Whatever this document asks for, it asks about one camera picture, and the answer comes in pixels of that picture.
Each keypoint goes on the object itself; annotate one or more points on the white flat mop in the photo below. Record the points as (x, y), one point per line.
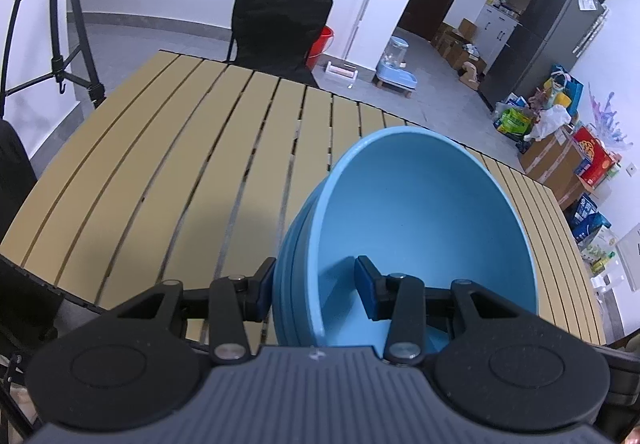
(342, 72)

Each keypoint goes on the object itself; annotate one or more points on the small cardboard box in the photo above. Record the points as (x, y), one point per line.
(467, 28)

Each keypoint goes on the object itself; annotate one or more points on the white wall switch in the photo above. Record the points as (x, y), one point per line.
(631, 170)

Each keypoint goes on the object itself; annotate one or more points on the large cardboard box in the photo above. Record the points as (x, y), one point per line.
(547, 164)

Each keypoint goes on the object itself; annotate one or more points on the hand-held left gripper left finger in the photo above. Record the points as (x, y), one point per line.
(266, 284)

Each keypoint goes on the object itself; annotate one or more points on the red plastic bucket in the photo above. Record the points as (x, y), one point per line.
(322, 47)

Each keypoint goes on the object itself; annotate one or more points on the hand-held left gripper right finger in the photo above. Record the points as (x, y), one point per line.
(364, 284)

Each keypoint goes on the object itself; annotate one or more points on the tan cardboard scratcher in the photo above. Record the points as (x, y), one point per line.
(471, 74)

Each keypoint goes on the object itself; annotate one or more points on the green printed bag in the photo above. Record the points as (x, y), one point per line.
(515, 120)

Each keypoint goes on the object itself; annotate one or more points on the dark grey refrigerator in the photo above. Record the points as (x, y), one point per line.
(535, 39)

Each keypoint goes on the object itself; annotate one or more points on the medium blue bowl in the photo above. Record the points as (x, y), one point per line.
(425, 214)

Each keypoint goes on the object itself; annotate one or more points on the black folding chair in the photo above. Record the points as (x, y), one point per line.
(275, 29)

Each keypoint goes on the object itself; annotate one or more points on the dark blue pet food bag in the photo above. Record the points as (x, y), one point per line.
(581, 209)

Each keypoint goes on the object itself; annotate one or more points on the blue gift bag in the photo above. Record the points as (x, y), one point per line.
(565, 89)

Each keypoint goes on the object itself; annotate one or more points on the open cardboard box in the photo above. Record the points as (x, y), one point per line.
(450, 49)

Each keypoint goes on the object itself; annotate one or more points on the black tripod stand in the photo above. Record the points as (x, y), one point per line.
(97, 92)

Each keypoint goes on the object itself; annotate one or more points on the white plastic bag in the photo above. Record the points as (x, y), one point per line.
(550, 122)

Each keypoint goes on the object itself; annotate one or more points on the blue pet feeder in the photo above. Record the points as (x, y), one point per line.
(395, 72)

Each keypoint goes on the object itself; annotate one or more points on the white green pet food bag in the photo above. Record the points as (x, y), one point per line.
(600, 251)

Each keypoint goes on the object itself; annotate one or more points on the purple wall decal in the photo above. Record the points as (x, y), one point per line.
(607, 117)

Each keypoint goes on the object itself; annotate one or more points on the red gift box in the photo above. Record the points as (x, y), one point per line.
(595, 157)

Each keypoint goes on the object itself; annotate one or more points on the large blue bowl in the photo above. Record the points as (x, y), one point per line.
(289, 264)

